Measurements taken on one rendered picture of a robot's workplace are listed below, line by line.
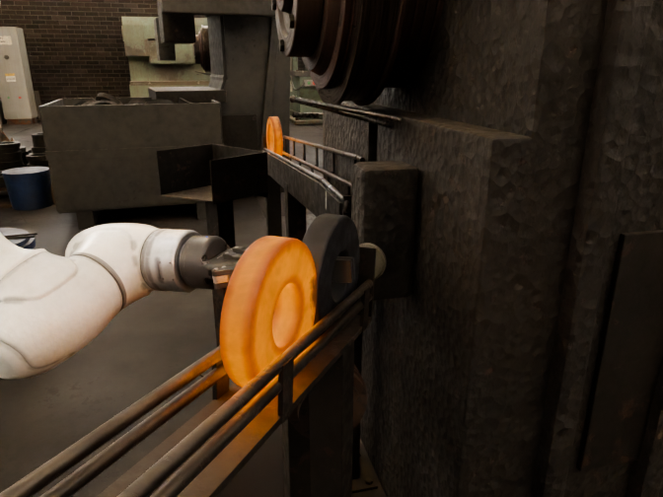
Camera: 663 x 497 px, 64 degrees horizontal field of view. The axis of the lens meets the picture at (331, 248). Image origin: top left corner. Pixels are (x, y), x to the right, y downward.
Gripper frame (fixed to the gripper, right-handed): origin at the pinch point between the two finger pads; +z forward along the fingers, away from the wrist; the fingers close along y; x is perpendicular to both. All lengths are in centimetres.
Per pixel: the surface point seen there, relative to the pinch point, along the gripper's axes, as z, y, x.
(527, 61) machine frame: 22.8, -17.1, 23.2
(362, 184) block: -2.4, -23.3, 6.2
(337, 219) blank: 2.3, 0.7, 6.7
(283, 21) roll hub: -25, -47, 35
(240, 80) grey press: -176, -284, 30
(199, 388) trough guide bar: -2.6, 25.1, -2.4
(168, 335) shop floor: -104, -84, -63
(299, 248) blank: 2.5, 12.6, 6.9
